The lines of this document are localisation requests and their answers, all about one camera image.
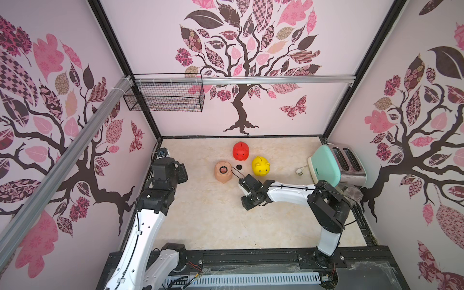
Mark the back aluminium rail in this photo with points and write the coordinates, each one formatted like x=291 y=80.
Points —
x=248 y=80

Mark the left aluminium rail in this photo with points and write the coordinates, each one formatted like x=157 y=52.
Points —
x=20 y=225

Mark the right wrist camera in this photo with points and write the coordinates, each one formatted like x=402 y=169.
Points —
x=244 y=187

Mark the yellow piggy bank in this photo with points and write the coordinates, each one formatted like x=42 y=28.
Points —
x=260 y=166

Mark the mint green toaster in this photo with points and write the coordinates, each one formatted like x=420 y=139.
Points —
x=337 y=164

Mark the white cable duct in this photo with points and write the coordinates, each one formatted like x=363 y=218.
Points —
x=237 y=280

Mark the glass jar black lid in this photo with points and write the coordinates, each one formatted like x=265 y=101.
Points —
x=352 y=193

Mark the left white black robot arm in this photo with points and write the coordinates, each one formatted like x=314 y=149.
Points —
x=158 y=194

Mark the aluminium rail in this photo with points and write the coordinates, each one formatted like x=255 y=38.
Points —
x=248 y=80
x=20 y=225

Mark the black wire basket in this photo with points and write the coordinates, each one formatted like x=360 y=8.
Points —
x=167 y=92

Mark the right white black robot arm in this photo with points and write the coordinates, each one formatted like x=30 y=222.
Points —
x=330 y=208

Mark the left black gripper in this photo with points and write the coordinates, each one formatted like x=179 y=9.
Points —
x=182 y=171

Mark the white toaster plug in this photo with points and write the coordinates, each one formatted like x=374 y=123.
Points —
x=301 y=171

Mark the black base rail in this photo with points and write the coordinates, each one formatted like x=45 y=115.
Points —
x=305 y=258

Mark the red piggy bank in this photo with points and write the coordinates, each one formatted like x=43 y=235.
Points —
x=241 y=151

